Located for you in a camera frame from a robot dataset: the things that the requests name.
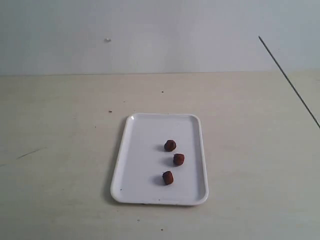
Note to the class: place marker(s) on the white wall plug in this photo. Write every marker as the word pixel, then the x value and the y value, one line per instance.
pixel 107 40

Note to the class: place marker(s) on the thin metal skewer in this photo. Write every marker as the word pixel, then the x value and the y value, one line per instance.
pixel 289 82

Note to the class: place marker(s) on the white rectangular plastic tray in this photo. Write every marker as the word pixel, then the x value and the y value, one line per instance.
pixel 142 160

